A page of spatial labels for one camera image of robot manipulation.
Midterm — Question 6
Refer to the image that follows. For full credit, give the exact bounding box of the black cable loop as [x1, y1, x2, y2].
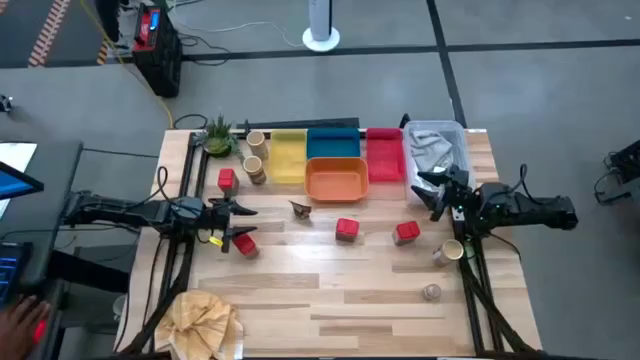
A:
[172, 113, 209, 132]

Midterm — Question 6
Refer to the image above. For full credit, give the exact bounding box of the red plastic bin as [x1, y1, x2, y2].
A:
[365, 127, 405, 183]

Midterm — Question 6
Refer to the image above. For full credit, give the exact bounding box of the yellow checked cloth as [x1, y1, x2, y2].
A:
[153, 289, 245, 360]

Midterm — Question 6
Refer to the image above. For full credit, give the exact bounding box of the blue plastic bin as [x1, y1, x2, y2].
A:
[306, 127, 362, 160]

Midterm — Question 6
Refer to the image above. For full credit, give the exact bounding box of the person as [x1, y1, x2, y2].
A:
[93, 0, 132, 50]

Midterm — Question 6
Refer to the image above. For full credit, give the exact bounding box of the small potted green plant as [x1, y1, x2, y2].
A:
[194, 114, 246, 162]

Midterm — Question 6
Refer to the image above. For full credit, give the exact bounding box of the person's hand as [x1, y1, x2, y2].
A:
[0, 294, 52, 360]

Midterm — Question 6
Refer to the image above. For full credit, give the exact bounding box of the grey cloth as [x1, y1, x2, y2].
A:
[409, 130, 456, 174]

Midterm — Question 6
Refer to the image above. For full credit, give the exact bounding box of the white tower fan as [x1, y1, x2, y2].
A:
[301, 0, 342, 54]

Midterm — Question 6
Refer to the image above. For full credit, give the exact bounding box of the clear plastic tub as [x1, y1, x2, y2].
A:
[402, 119, 477, 207]

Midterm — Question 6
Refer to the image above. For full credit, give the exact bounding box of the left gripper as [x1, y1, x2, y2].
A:
[202, 197, 259, 254]

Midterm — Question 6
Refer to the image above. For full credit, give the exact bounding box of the black and red toolbox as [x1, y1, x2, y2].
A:
[131, 2, 184, 99]

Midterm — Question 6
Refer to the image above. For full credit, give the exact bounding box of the yellow floor cable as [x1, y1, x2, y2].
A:
[79, 0, 175, 130]

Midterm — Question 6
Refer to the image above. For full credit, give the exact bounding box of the computer monitor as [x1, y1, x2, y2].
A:
[0, 142, 46, 202]

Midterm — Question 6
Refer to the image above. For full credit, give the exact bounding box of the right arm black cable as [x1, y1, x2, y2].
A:
[516, 163, 531, 194]

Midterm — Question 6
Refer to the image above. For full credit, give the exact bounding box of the black floor cable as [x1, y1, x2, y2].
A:
[177, 32, 234, 68]

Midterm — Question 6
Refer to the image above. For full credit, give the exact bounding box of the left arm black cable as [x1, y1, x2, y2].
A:
[127, 165, 171, 212]

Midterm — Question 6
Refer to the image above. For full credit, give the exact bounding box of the black keyboard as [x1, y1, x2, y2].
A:
[0, 241, 34, 307]

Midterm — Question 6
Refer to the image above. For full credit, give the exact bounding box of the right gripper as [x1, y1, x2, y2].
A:
[410, 164, 475, 222]

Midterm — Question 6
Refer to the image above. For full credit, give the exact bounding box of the computer mouse with red light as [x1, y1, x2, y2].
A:
[32, 319, 50, 346]

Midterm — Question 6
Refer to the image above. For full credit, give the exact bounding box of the black equipment with cables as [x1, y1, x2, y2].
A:
[593, 139, 640, 207]

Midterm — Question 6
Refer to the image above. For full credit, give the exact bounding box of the white floor cable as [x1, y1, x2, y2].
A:
[169, 9, 304, 49]

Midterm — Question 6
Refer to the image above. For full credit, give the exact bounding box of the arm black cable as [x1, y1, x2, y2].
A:
[127, 165, 171, 212]
[516, 163, 531, 194]

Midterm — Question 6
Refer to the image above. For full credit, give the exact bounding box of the black desk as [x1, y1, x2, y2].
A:
[0, 140, 132, 311]

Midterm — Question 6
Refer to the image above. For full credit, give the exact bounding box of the yellow plastic bin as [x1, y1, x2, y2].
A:
[269, 129, 308, 184]

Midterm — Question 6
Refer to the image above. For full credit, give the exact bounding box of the red-lidded patterned spice tin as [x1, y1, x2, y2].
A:
[334, 217, 361, 245]
[217, 168, 241, 198]
[391, 220, 422, 247]
[231, 232, 261, 261]

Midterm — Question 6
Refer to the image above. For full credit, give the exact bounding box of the orange plastic bin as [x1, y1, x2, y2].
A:
[303, 156, 370, 204]

